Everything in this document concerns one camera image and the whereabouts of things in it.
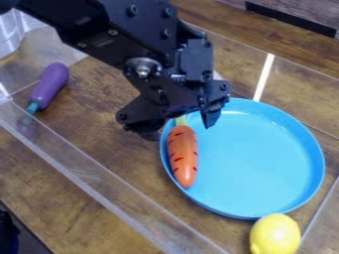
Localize blue round tray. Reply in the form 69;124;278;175
180;98;325;219

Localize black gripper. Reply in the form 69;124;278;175
114;79;232;142

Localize purple toy eggplant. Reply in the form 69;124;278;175
26;63;69;114

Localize white curtain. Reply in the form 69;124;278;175
0;9;45;59

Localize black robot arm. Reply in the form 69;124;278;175
0;0;232;140

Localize yellow toy lemon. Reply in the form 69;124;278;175
249;213;300;254

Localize clear acrylic enclosure wall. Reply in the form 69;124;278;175
0;0;339;254

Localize orange toy carrot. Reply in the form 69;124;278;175
166;116;198;189

